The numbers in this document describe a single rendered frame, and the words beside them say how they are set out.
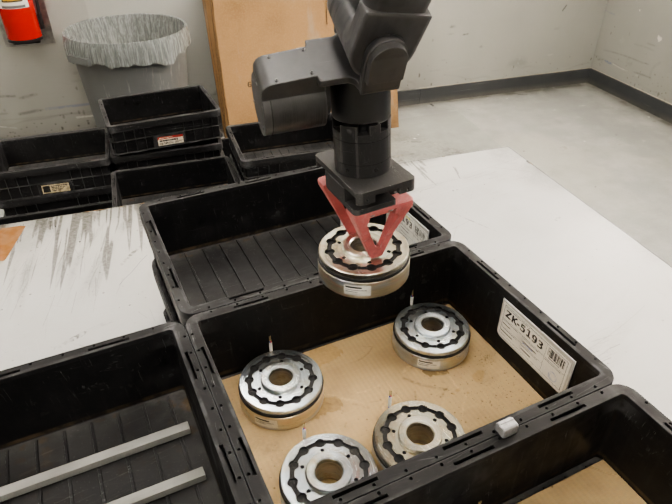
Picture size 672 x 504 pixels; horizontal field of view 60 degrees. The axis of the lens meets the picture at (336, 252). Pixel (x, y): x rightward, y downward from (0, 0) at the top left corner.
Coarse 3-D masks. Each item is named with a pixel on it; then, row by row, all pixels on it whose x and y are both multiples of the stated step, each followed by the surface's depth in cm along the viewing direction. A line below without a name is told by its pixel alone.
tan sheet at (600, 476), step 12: (588, 468) 64; (600, 468) 64; (564, 480) 63; (576, 480) 63; (588, 480) 63; (600, 480) 63; (612, 480) 63; (540, 492) 62; (552, 492) 62; (564, 492) 62; (576, 492) 62; (588, 492) 62; (600, 492) 62; (612, 492) 62; (624, 492) 62
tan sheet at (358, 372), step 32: (320, 352) 79; (352, 352) 79; (384, 352) 79; (480, 352) 79; (224, 384) 74; (352, 384) 74; (384, 384) 74; (416, 384) 74; (448, 384) 74; (480, 384) 74; (512, 384) 74; (320, 416) 70; (352, 416) 70; (480, 416) 70; (256, 448) 67; (288, 448) 67
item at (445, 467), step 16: (576, 400) 60; (592, 400) 60; (608, 400) 60; (640, 400) 60; (544, 416) 58; (560, 416) 59; (576, 416) 58; (656, 416) 58; (528, 432) 56; (544, 432) 57; (480, 448) 55; (496, 448) 55; (448, 464) 53; (464, 464) 53; (400, 480) 52; (416, 480) 52; (432, 480) 52; (368, 496) 51; (384, 496) 52; (400, 496) 51
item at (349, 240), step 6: (354, 234) 66; (372, 234) 66; (348, 240) 65; (354, 240) 66; (360, 240) 66; (378, 240) 65; (342, 246) 65; (348, 246) 64; (348, 252) 64; (354, 252) 63; (360, 252) 63; (366, 252) 63; (354, 258) 63; (360, 258) 63; (366, 258) 63
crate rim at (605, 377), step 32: (416, 256) 80; (288, 288) 75; (320, 288) 75; (512, 288) 75; (192, 320) 70; (544, 320) 70; (576, 352) 65; (608, 384) 61; (224, 416) 58; (512, 416) 58; (256, 480) 52; (384, 480) 52
